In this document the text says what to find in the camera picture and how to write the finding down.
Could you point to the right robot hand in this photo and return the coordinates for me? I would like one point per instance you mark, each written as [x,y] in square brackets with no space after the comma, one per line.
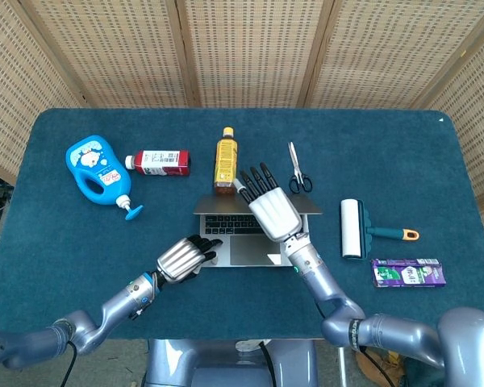
[274,213]

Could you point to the purple snack package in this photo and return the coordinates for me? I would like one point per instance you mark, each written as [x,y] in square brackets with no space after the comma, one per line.
[407,274]

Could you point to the yellow tea bottle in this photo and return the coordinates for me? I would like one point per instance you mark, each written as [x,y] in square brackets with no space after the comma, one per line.
[226,161]

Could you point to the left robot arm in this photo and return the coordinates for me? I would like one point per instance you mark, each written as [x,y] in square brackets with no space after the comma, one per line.
[117,300]

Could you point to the red juice bottle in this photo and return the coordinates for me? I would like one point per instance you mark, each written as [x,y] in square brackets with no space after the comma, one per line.
[161,163]

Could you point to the silver laptop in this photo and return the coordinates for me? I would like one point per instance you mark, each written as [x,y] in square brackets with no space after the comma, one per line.
[246,250]

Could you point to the teal table cloth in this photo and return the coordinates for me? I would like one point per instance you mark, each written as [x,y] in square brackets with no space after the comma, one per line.
[105,250]

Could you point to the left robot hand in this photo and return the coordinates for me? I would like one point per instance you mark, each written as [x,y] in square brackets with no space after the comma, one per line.
[181,258]

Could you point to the grey-blue robot torso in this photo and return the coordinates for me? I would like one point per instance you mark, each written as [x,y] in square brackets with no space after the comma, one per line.
[209,367]

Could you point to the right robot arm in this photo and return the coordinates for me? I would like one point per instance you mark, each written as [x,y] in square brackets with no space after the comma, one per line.
[322,282]

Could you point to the blue pump detergent bottle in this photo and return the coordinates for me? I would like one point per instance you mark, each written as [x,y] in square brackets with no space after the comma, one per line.
[93,157]

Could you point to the teal lint roller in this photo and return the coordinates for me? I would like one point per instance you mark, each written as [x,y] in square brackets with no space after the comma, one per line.
[351,230]

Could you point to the woven wooden folding screen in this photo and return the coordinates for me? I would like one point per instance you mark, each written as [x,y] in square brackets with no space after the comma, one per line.
[250,52]

